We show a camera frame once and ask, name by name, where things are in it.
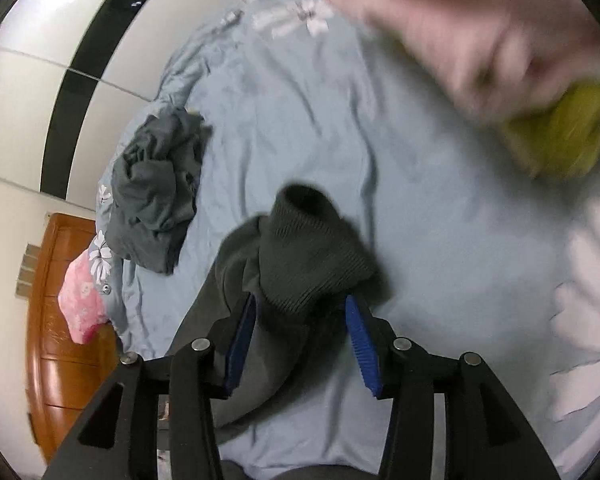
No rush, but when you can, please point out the pink cloud print quilt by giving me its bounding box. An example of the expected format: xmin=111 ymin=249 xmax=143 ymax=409
xmin=57 ymin=254 xmax=112 ymax=346

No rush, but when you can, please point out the grey crumpled garment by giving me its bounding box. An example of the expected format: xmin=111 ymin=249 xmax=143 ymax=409
xmin=105 ymin=107 xmax=213 ymax=275

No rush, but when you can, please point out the white wardrobe with black stripe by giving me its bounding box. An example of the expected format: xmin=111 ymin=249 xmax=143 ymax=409
xmin=0 ymin=0 xmax=266 ymax=211

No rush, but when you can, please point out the wooden headboard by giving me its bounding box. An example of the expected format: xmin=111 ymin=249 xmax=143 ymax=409
xmin=24 ymin=212 xmax=123 ymax=463

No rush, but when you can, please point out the person's left forearm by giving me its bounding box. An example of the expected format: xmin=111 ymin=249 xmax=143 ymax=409
xmin=500 ymin=77 xmax=600 ymax=181

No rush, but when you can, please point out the dark green sweater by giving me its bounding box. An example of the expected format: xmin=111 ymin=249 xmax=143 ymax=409
xmin=166 ymin=184 xmax=392 ymax=432

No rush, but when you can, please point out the blue floral duvet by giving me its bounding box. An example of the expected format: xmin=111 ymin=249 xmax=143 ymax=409
xmin=92 ymin=180 xmax=131 ymax=356

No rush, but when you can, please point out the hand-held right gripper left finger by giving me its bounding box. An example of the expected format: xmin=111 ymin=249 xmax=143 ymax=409
xmin=42 ymin=291 xmax=259 ymax=480

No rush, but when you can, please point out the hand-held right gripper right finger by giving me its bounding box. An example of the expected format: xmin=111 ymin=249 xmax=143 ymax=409
xmin=344 ymin=293 xmax=561 ymax=480

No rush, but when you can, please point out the blue floral bedsheet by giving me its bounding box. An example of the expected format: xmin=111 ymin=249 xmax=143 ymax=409
xmin=95 ymin=0 xmax=600 ymax=480

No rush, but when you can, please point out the person's left hand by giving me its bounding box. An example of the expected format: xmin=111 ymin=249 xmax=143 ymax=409
xmin=317 ymin=0 xmax=600 ymax=126

